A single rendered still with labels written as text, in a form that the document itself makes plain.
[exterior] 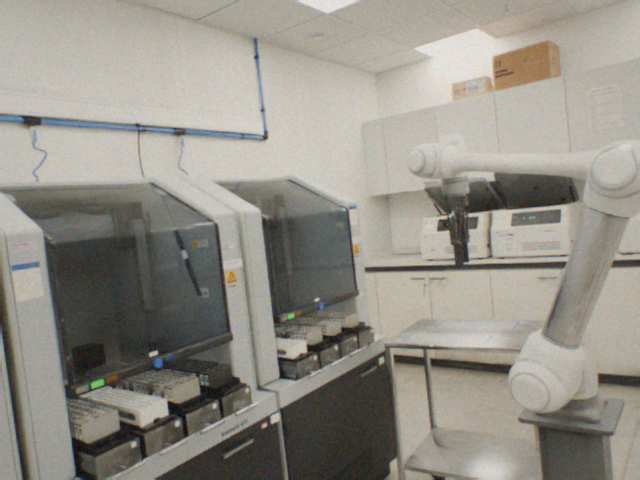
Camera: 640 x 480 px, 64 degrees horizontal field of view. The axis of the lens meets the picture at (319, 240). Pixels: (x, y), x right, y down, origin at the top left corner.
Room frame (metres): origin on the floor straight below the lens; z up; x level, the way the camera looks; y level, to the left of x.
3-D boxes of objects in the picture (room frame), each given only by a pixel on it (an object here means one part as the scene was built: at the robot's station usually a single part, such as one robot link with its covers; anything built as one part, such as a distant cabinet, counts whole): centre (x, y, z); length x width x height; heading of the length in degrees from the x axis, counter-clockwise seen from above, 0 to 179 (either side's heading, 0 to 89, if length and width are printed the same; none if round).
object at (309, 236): (2.47, 0.22, 1.28); 0.61 x 0.51 x 0.63; 142
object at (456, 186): (1.77, -0.48, 1.43); 0.09 x 0.09 x 0.06
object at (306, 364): (2.29, 0.35, 0.78); 0.73 x 0.14 x 0.09; 52
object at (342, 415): (2.59, 0.37, 0.81); 1.06 x 0.84 x 1.62; 52
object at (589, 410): (1.60, -0.74, 0.73); 0.22 x 0.18 x 0.06; 142
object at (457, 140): (1.76, -0.48, 1.54); 0.13 x 0.11 x 0.16; 136
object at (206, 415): (1.85, 0.69, 0.78); 0.73 x 0.14 x 0.09; 52
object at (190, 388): (1.70, 0.51, 0.85); 0.12 x 0.02 x 0.06; 143
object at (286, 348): (2.20, 0.25, 0.83); 0.30 x 0.10 x 0.06; 52
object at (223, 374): (1.82, 0.41, 0.85); 0.12 x 0.02 x 0.06; 143
